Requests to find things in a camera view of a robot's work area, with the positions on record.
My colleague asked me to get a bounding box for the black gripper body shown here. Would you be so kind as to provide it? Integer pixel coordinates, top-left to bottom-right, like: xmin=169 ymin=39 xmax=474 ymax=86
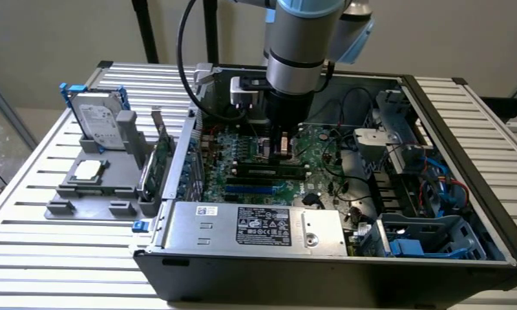
xmin=265 ymin=88 xmax=314 ymax=130

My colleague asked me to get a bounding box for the dark RAM stick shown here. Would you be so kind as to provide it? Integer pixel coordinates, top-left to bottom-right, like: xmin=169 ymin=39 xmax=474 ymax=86
xmin=236 ymin=163 xmax=306 ymax=175

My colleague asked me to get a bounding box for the black empty RAM slot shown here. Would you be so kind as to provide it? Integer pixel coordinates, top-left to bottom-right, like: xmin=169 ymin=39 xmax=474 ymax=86
xmin=225 ymin=176 xmax=308 ymax=187

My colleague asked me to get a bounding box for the blue expansion slot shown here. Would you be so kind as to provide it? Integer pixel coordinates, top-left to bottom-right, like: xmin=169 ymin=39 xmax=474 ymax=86
xmin=224 ymin=185 xmax=286 ymax=194

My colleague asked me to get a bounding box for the green motherboard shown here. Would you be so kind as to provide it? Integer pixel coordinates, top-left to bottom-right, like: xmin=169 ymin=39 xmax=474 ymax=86
xmin=197 ymin=124 xmax=350 ymax=208

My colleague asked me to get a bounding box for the gray fan shroud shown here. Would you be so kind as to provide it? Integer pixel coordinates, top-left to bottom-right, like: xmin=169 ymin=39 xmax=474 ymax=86
xmin=352 ymin=128 xmax=392 ymax=171

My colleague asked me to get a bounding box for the gray case latch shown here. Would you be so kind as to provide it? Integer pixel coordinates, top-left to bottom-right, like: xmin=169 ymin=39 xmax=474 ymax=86
xmin=193 ymin=63 xmax=217 ymax=87

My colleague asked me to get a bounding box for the silver metal drive cage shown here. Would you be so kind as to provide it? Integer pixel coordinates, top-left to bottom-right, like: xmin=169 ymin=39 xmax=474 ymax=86
xmin=361 ymin=90 xmax=434 ymax=176

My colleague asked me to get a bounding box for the green graphics card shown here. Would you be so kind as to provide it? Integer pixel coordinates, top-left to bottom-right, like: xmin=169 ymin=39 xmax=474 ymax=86
xmin=137 ymin=108 xmax=176 ymax=200

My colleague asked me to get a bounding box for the silver power supply unit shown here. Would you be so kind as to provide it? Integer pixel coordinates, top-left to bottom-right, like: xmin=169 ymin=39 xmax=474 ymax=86
xmin=161 ymin=201 xmax=350 ymax=258

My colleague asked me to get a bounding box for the gray disk bay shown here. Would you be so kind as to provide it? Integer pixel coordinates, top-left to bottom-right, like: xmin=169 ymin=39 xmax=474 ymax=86
xmin=376 ymin=212 xmax=489 ymax=260

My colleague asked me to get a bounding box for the black open PC case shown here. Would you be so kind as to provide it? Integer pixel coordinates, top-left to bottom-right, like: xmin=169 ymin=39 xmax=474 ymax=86
xmin=130 ymin=63 xmax=517 ymax=305

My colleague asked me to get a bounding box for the silver hard disk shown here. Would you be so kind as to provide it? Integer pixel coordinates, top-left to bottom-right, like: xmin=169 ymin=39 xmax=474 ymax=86
xmin=70 ymin=93 xmax=128 ymax=151

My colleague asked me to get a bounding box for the silver CPU chip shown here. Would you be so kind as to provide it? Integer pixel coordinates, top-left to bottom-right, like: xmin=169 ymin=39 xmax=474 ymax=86
xmin=73 ymin=160 xmax=106 ymax=179

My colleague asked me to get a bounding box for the gray parts rack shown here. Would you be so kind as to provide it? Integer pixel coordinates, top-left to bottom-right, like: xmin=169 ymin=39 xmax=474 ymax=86
xmin=45 ymin=111 xmax=174 ymax=222

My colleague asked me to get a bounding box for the blue disk caddy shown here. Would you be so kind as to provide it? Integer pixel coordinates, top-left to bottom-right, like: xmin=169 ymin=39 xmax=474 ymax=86
xmin=58 ymin=82 xmax=133 ymax=152

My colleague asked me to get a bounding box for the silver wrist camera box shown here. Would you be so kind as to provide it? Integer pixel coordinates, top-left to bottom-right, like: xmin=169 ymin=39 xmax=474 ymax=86
xmin=229 ymin=76 xmax=270 ymax=109

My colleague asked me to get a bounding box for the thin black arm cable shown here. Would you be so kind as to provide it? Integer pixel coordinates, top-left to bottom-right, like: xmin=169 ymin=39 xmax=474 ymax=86
xmin=316 ymin=59 xmax=336 ymax=98

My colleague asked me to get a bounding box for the black motherboard wire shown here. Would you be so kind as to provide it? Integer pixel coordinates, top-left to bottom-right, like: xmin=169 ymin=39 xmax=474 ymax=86
xmin=321 ymin=154 xmax=350 ymax=202

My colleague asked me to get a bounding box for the black looped wire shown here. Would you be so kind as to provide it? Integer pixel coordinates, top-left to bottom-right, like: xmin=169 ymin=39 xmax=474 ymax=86
xmin=341 ymin=87 xmax=374 ymax=127

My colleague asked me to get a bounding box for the wide black stand post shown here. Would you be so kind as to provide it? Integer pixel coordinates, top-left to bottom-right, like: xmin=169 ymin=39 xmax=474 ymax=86
xmin=202 ymin=0 xmax=221 ymax=66

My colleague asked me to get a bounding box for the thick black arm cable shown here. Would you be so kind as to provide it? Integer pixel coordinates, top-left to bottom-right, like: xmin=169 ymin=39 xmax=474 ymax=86
xmin=174 ymin=0 xmax=248 ymax=122

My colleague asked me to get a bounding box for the blue wire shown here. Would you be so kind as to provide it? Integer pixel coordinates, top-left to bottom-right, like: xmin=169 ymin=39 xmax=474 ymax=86
xmin=417 ymin=154 xmax=452 ymax=182

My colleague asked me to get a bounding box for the thin black stand post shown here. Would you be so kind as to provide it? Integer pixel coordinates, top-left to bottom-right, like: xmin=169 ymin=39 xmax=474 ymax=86
xmin=132 ymin=0 xmax=160 ymax=64

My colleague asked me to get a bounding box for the blue disk bay bracket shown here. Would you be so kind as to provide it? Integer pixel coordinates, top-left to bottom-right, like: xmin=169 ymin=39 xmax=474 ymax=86
xmin=389 ymin=238 xmax=425 ymax=258

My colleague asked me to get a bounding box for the red wire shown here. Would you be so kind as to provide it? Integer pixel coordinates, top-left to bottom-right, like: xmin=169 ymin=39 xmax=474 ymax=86
xmin=417 ymin=178 xmax=472 ymax=211

